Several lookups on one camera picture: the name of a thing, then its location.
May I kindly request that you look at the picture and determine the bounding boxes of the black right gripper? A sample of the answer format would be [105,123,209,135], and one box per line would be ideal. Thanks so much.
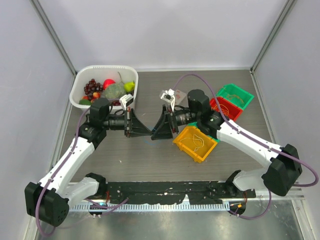
[151,104,200,141]

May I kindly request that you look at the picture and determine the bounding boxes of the white slotted cable duct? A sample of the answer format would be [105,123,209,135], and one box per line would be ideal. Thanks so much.
[69,201,230,213]

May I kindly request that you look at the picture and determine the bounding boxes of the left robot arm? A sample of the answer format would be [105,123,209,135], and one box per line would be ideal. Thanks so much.
[24,94,152,227]

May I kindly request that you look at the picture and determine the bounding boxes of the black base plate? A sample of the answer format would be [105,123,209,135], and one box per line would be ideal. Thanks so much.
[106,181,256,205]

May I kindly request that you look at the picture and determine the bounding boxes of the strawberry pile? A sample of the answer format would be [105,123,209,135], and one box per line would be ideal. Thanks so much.
[82,92,101,103]

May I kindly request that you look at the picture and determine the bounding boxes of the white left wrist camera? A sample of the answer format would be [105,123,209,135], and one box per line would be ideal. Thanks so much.
[119,93,134,111]

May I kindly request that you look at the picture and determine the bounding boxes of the yellow cable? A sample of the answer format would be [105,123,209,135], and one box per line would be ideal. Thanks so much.
[212,103,233,117]

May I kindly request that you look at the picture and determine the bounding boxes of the orange cable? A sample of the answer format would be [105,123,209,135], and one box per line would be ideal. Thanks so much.
[223,92,245,103]

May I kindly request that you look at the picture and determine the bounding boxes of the far green plastic bin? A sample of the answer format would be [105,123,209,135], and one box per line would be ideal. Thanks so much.
[216,83,254,110]

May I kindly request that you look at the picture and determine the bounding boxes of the aluminium frame post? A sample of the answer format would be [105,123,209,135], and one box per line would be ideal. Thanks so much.
[250,0,297,75]
[29,0,78,77]

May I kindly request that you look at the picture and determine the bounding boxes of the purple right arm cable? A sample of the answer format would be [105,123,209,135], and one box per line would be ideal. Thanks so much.
[174,73,320,221]

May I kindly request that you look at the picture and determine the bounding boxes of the white cable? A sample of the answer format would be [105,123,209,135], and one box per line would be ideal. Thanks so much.
[180,133,205,153]

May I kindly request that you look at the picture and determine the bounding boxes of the aluminium frame post right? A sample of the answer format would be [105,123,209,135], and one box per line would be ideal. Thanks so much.
[250,0,297,75]

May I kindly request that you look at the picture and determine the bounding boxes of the red plastic bin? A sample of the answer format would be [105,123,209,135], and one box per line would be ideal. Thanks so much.
[217,96,243,122]

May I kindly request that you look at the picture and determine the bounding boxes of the dark red grape bunch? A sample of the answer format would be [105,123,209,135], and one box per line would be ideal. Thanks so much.
[83,78,104,95]

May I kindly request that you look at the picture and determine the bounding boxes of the white fruit basket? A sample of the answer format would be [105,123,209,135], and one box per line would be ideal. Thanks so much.
[69,65,139,111]

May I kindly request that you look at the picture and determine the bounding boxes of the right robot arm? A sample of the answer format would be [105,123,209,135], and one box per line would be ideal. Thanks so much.
[151,89,302,198]

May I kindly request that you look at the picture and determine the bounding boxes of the green plastic bin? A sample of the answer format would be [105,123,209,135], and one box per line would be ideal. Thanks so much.
[216,83,254,110]
[188,122,220,143]

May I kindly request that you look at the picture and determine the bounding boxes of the near green plastic bin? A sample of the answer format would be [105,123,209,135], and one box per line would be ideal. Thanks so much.
[188,122,220,143]

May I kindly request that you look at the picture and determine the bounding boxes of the grey card box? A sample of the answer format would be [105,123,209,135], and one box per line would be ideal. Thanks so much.
[174,89,187,105]

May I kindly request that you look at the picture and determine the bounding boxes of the yellow plastic bin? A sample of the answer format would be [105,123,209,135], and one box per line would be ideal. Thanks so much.
[172,126,218,163]

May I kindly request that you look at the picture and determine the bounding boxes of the green melon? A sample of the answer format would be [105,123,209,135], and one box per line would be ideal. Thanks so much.
[103,83,127,100]

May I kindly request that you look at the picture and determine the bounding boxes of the green lime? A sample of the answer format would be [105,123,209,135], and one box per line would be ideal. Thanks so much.
[78,99,92,106]

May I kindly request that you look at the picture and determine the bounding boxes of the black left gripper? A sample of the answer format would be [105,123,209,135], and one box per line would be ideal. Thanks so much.
[102,106,152,138]

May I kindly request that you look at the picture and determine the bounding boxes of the green pear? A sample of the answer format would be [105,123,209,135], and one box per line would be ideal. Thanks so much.
[123,81,135,93]

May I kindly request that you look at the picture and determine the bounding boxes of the red apple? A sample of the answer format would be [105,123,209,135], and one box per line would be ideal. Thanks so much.
[102,78,116,90]

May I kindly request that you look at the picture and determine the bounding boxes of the aluminium frame post left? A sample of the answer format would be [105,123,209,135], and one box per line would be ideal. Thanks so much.
[29,0,78,77]

